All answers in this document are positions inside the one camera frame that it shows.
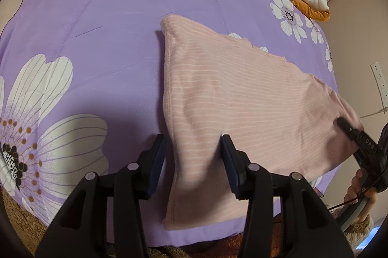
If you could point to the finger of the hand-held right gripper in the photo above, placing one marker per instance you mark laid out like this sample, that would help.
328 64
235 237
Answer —
348 127

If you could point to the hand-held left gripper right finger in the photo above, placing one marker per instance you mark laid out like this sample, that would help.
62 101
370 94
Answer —
232 164

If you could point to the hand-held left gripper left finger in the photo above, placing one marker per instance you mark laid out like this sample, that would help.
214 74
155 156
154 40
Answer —
154 164

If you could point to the pink striped pants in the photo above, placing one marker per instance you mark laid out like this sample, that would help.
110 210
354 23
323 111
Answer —
242 94

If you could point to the person's right hand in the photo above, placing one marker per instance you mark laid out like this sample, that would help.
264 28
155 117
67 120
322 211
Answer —
354 185

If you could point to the white power strip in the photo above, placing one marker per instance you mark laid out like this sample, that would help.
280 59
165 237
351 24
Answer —
380 85

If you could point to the orange cloth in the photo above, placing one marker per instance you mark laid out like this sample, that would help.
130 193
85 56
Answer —
306 4

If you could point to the purple floral bedsheet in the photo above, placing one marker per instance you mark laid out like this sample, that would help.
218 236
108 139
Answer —
106 33

